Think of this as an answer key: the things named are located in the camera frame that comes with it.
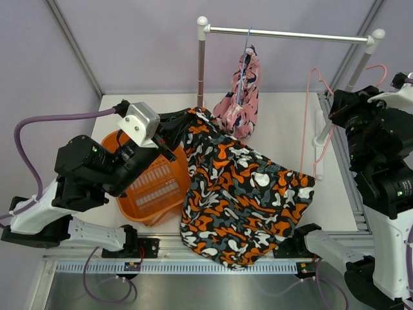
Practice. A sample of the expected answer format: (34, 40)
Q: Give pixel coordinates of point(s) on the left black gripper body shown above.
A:
(166, 141)

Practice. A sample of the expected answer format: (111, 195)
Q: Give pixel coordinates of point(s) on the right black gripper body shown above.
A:
(357, 108)

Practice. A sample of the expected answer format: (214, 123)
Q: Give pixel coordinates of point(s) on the orange camouflage shorts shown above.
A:
(240, 205)

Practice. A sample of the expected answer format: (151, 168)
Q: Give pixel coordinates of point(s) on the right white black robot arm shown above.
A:
(379, 138)

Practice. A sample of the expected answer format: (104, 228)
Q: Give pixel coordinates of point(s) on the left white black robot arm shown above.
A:
(88, 174)

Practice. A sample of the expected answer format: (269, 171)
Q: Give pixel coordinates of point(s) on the pink patterned shorts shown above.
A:
(241, 120)

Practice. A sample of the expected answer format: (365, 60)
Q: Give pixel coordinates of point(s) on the orange plastic basket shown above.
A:
(158, 194)

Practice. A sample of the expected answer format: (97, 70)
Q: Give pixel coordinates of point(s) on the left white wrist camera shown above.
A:
(140, 124)

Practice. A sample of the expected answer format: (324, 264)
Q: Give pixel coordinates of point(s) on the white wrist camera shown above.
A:
(140, 124)
(401, 98)

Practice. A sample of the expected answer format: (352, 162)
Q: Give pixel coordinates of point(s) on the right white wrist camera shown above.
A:
(401, 98)

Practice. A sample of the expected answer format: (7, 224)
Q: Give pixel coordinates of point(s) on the blue wire hanger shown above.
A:
(242, 69)

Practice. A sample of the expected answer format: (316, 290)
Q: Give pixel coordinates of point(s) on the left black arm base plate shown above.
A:
(146, 247)

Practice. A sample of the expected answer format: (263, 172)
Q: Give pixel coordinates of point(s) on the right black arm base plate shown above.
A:
(293, 248)

